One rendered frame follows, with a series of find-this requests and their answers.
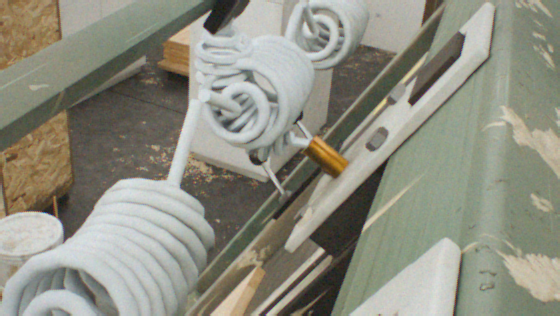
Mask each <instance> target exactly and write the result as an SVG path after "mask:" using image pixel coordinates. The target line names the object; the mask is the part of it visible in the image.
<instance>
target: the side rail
mask: <svg viewBox="0 0 560 316"><path fill-rule="evenodd" d="M448 1H449V0H445V1H444V2H443V3H442V5H441V6H440V7H439V8H438V9H436V11H435V13H434V14H433V15H431V16H430V18H429V19H428V21H426V22H425V23H424V25H423V26H422V27H421V28H420V29H419V30H418V32H417V33H415V34H414V35H413V37H412V39H411V40H409V41H408V42H407V43H406V46H404V47H403V48H402V49H401V50H400V52H399V53H398V54H397V55H396V56H395V57H394V58H393V60H392V61H391V62H390V63H389V64H388V65H387V66H386V67H385V69H384V70H382V72H381V73H380V74H379V75H378V76H377V77H376V79H375V80H374V81H373V82H371V84H370V85H369V87H368V88H366V89H365V90H364V92H363V94H361V95H360V96H359V97H358V98H357V100H356V101H355V102H354V103H353V104H352V105H351V106H350V108H349V109H348V110H347V111H346V112H345V113H344V114H343V116H342V117H341V118H339V120H338V121H337V122H336V124H334V125H333V127H332V128H331V129H330V130H329V131H328V132H327V134H326V135H325V136H323V137H322V138H321V140H323V141H324V142H325V143H327V144H328V145H329V146H330V147H333V145H334V144H335V143H337V142H338V140H339V138H341V139H342V140H343V141H344V142H345V140H346V139H347V138H348V137H349V136H351V134H352V133H353V131H354V130H356V129H357V127H358V126H359V125H360V124H362V123H363V120H364V119H365V118H367V117H368V116H369V114H370V113H371V112H373V111H374V109H375V107H376V106H378V105H379V104H380V103H381V101H382V100H384V98H385V97H386V96H387V95H388V94H389V93H390V92H391V91H392V89H393V88H394V87H395V86H396V85H397V84H398V83H399V82H400V81H401V80H402V79H403V78H404V77H405V76H406V74H407V73H408V72H409V71H410V70H412V68H413V67H414V66H415V65H416V64H417V63H418V61H419V60H420V59H421V58H423V57H424V55H425V54H426V52H430V47H431V45H432V42H433V40H434V38H435V35H436V31H437V28H438V27H439V24H440V21H441V20H442V15H443V13H444V10H445V8H446V6H447V3H448ZM315 165H316V164H315V162H314V161H311V160H310V159H309V157H307V156H306V157H305V158H304V159H303V161H301V163H300V164H299V165H298V167H296V168H295V169H294V171H293V172H292V173H291V174H290V175H289V176H288V177H287V178H286V180H285V181H284V182H283V183H282V184H281V186H282V187H283V189H284V190H285V191H292V190H293V189H294V188H295V187H296V186H297V185H298V184H299V183H300V182H301V180H302V179H303V178H304V177H305V176H306V175H307V174H308V173H309V172H310V170H311V169H312V168H313V167H315ZM280 197H281V195H280V192H279V191H278V189H277V190H276V191H274V193H273V195H272V196H271V197H269V198H268V200H267V201H266V203H264V204H263V205H262V207H261V208H260V209H258V211H257V212H256V214H255V215H253V216H252V217H251V219H250V221H248V222H247V223H246V224H245V225H244V227H243V228H242V229H241V230H240V231H239V232H238V234H237V235H236V236H235V237H234V238H233V239H232V240H231V241H230V243H229V244H228V245H226V247H225V248H224V249H223V251H221V252H220V254H219V255H218V256H217V257H216V258H215V259H214V261H213V262H212V263H210V264H209V266H208V268H207V269H205V270H204V271H203V272H202V275H200V276H199V278H198V279H197V288H196V291H197V292H199V293H201V294H202V295H203V294H204V293H206V292H207V291H208V288H209V287H211V286H212V285H213V284H214V282H215V281H217V280H218V278H219V277H220V275H222V274H223V273H224V272H225V271H226V269H228V267H229V266H230V265H231V264H232V263H233V262H234V261H235V260H236V259H237V258H238V256H239V255H240V254H241V253H242V252H243V251H244V250H245V249H246V248H247V247H248V246H249V245H250V243H251V242H252V241H253V240H254V239H256V237H257V236H258V235H259V234H260V233H261V232H262V230H263V229H264V228H265V227H267V226H268V224H269V223H270V221H272V220H273V218H272V216H273V215H274V212H275V211H276V209H278V207H279V205H280V202H279V198H280Z"/></svg>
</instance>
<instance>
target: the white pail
mask: <svg viewBox="0 0 560 316"><path fill-rule="evenodd" d="M54 206H55V214H56V218H55V217H54V216H52V215H47V214H45V213H39V212H24V213H19V214H15V215H9V216H7V217H5V218H3V219H2V220H0V288H1V292H2V296H3V293H4V289H5V287H6V283H7V282H8V280H9V279H10V278H11V277H12V276H14V274H15V273H16V272H17V271H18V270H20V268H21V267H22V266H23V265H24V264H26V263H27V261H28V260H29V259H30V258H31V257H33V256H36V255H39V254H41V253H44V252H46V251H51V250H54V249H56V248H57V246H58V245H63V226H62V224H61V223H60V221H58V215H57V199H56V197H54Z"/></svg>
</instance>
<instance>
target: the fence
mask: <svg viewBox="0 0 560 316"><path fill-rule="evenodd" d="M428 54H429V52H426V54H425V55H424V57H423V58H421V59H420V60H419V61H418V63H419V62H420V61H421V60H422V59H423V60H422V63H421V64H420V65H419V66H418V68H417V69H416V70H414V71H413V72H412V74H411V76H409V77H408V78H407V79H406V81H405V82H403V80H404V78H405V77H406V76H407V75H408V74H409V73H410V72H411V71H412V70H413V68H414V67H415V66H416V65H417V64H418V63H417V64H416V65H415V66H414V67H413V68H412V70H410V71H409V72H408V73H407V74H406V76H405V77H404V78H403V79H402V80H401V81H400V82H399V83H402V82H403V83H402V84H403V85H405V86H406V87H407V86H408V85H409V84H410V83H411V82H412V81H413V80H414V79H415V77H416V76H418V73H419V72H420V71H421V70H422V69H423V68H424V64H425V61H426V58H427V57H428ZM399 83H398V84H399ZM380 105H381V103H380V104H379V105H378V106H380ZM378 106H376V107H375V109H374V111H373V112H371V113H370V114H369V116H368V117H367V118H365V119H364V120H363V123H362V124H360V125H359V126H358V127H357V129H356V130H354V131H353V133H352V134H351V136H349V137H348V138H347V139H346V140H345V142H344V143H343V145H342V147H341V149H340V150H339V155H344V154H345V152H346V151H347V150H348V149H350V147H351V145H352V144H353V143H354V142H356V141H357V139H358V138H359V137H360V136H362V135H363V132H364V131H365V130H367V129H368V128H369V126H370V125H371V124H373V123H374V122H375V119H376V118H378V117H379V116H380V115H381V113H382V112H384V111H385V110H386V109H387V107H388V106H389V104H388V103H387V102H385V103H384V104H383V105H382V106H381V107H380V108H379V109H378V110H377V111H376V112H375V110H376V108H377V107H378ZM374 113H375V114H374ZM324 174H325V173H323V172H322V171H321V173H319V175H318V176H317V177H316V178H315V179H314V180H313V181H312V182H311V183H310V184H309V185H308V187H307V188H306V189H305V190H304V191H303V192H302V193H301V194H300V195H299V196H298V197H297V198H296V200H295V201H294V202H293V203H292V204H291V205H290V206H289V207H288V208H287V209H286V210H285V212H284V213H283V214H282V215H280V217H279V218H278V219H277V220H276V221H275V220H274V219H273V220H272V221H270V223H269V224H268V226H267V227H265V228H264V229H263V230H262V232H261V233H260V234H259V235H258V236H257V237H256V239H254V240H253V241H252V242H251V243H250V245H249V246H248V247H247V248H246V249H245V250H244V251H243V252H242V253H241V254H240V255H239V256H238V258H237V259H236V260H235V261H234V262H233V263H232V264H231V265H230V266H229V267H228V269H226V271H225V272H224V273H223V274H222V275H220V277H219V278H218V280H217V281H215V282H214V284H213V285H212V286H211V287H209V288H208V291H207V292H206V293H204V294H203V295H202V297H201V298H200V299H198V300H197V302H196V304H195V305H193V306H192V307H191V308H190V310H189V311H187V312H186V314H185V315H184V316H210V315H211V314H212V313H213V312H214V311H215V309H216V308H217V307H218V306H219V305H220V304H221V303H222V302H223V301H224V300H225V299H226V298H227V297H228V296H229V295H230V294H231V293H232V292H233V291H234V290H235V289H236V288H237V287H238V286H239V285H240V283H241V282H242V281H244V279H245V278H246V277H247V276H248V275H250V273H251V272H252V271H253V270H254V269H256V267H257V266H259V267H261V266H262V264H263V263H265V262H266V261H267V260H268V258H269V257H271V256H272V255H273V254H274V252H275V251H277V250H278V249H279V248H280V246H281V245H282V244H283V243H284V242H285V241H286V239H288V238H289V237H290V236H291V234H292V231H293V229H294V228H295V227H296V225H297V224H296V223H295V222H294V217H295V216H296V215H297V212H298V211H299V210H300V209H301V208H302V207H303V205H304V204H307V203H309V199H310V197H311V196H312V194H313V192H314V191H315V188H316V186H317V185H318V183H319V181H320V179H321V178H322V177H323V176H324Z"/></svg>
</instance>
